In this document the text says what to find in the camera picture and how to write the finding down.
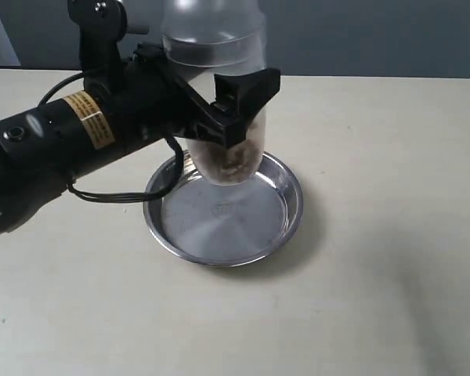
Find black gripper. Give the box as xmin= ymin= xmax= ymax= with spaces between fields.
xmin=78 ymin=42 xmax=280 ymax=151

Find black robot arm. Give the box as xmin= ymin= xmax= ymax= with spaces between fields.
xmin=0 ymin=45 xmax=280 ymax=235

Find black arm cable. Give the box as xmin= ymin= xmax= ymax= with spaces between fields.
xmin=37 ymin=72 xmax=187 ymax=204

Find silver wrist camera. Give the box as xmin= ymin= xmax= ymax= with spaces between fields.
xmin=67 ymin=0 xmax=150 ymax=41

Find clear plastic shaker bottle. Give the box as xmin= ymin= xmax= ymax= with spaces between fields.
xmin=159 ymin=0 xmax=268 ymax=187

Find round stainless steel tray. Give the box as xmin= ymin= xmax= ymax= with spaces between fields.
xmin=143 ymin=153 xmax=304 ymax=268

